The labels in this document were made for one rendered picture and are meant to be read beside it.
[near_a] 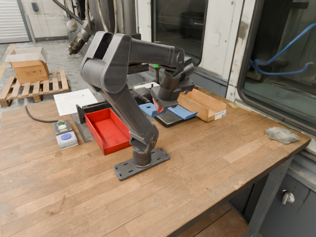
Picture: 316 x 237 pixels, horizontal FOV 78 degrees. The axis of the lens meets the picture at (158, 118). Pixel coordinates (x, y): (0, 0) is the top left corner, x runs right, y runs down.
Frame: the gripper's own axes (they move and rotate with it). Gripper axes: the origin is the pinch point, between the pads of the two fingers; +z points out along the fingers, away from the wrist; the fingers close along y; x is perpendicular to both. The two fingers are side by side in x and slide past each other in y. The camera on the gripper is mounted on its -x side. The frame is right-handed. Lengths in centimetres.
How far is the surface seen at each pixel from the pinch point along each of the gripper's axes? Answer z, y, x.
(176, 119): 10.0, -0.2, -12.0
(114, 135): 13.6, 3.0, 17.2
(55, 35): 462, 829, -45
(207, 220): 67, -44, -29
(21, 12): 381, 859, 56
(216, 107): 8.4, -1.4, -35.5
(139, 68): -0.5, 25.7, -2.8
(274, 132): -2.4, -27.1, -41.7
